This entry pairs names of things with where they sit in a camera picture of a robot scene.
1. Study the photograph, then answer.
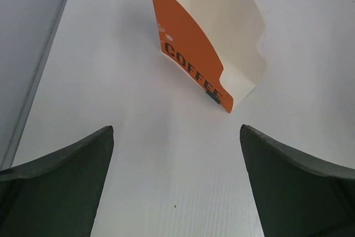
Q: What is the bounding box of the orange coffee filter box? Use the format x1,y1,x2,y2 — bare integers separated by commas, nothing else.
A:
152,0,267,112

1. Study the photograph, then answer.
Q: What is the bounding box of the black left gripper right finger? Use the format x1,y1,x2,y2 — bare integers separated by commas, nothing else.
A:
240,125,354,236

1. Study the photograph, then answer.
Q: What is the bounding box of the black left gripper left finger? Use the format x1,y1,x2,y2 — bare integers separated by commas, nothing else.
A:
1,126,114,236

